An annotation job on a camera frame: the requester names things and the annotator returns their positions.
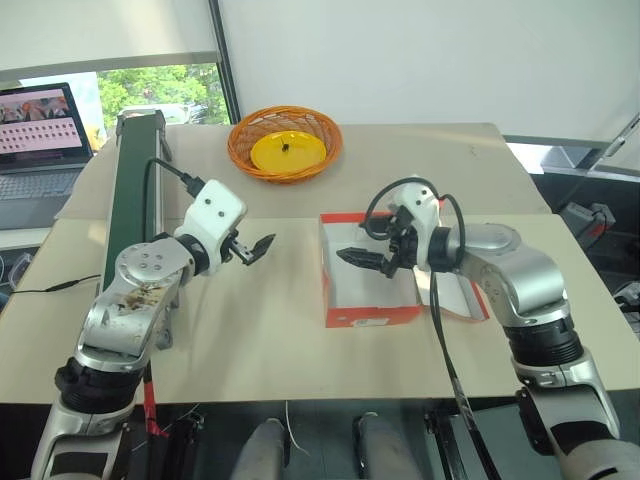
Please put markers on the silver metal pole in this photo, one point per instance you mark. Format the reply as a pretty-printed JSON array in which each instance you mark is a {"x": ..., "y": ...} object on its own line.
[{"x": 617, "y": 142}]

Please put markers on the grey open laptop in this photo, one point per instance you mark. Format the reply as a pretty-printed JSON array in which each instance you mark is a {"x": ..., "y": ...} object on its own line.
[{"x": 35, "y": 185}]

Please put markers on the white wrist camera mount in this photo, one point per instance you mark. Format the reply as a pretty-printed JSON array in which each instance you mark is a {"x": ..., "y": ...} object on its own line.
[
  {"x": 215, "y": 215},
  {"x": 422, "y": 210}
]

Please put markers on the green conveyor belt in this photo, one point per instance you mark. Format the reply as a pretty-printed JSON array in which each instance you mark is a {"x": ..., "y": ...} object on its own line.
[{"x": 132, "y": 190}]

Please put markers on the dark window frame post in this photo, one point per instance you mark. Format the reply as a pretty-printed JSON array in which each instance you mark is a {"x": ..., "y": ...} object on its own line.
[{"x": 225, "y": 65}]

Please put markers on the dark rounded grey shape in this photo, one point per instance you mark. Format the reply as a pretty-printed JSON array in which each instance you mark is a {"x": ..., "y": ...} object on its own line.
[
  {"x": 265, "y": 445},
  {"x": 385, "y": 445}
]

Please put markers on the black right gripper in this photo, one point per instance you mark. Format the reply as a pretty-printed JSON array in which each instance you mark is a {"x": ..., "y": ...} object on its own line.
[{"x": 402, "y": 245}]

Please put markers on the yellow round plate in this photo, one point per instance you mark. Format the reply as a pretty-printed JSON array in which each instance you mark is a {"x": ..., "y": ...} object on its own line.
[{"x": 300, "y": 157}]

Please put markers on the red tape strip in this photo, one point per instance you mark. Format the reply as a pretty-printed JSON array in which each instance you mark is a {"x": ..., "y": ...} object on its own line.
[{"x": 150, "y": 410}]

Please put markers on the small black object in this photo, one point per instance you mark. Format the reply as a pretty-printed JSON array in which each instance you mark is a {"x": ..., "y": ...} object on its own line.
[{"x": 286, "y": 147}]

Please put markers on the orange woven basket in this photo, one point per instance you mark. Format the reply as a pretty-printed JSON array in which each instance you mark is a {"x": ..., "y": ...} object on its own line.
[{"x": 240, "y": 145}]

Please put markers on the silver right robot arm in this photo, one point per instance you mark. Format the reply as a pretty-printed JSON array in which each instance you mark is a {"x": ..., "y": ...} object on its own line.
[{"x": 525, "y": 280}]

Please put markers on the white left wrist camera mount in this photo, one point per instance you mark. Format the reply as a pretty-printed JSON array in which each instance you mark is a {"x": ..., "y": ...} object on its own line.
[{"x": 215, "y": 215}]

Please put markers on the white roller blind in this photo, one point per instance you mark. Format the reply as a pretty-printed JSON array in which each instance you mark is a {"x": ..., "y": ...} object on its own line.
[{"x": 100, "y": 30}]

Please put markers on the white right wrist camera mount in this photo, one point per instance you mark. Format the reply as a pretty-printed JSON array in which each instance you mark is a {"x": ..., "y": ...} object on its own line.
[{"x": 422, "y": 210}]

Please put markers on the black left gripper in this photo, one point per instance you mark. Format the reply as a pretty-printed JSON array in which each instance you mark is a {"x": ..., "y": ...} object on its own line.
[{"x": 239, "y": 250}]

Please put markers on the red white cardboard box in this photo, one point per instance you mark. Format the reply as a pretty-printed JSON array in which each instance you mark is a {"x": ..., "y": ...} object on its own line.
[{"x": 370, "y": 315}]

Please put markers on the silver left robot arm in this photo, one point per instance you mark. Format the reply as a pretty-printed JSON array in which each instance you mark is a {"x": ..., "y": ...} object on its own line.
[{"x": 140, "y": 280}]

